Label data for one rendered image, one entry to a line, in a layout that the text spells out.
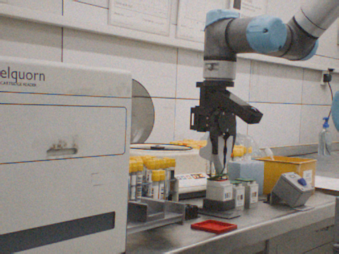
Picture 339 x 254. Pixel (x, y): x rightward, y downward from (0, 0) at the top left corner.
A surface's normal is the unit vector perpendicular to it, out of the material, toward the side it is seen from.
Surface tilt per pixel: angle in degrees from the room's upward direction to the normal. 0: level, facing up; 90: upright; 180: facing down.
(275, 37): 90
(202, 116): 90
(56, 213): 90
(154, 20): 94
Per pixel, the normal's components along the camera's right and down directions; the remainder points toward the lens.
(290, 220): 0.81, 0.07
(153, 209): -0.58, 0.00
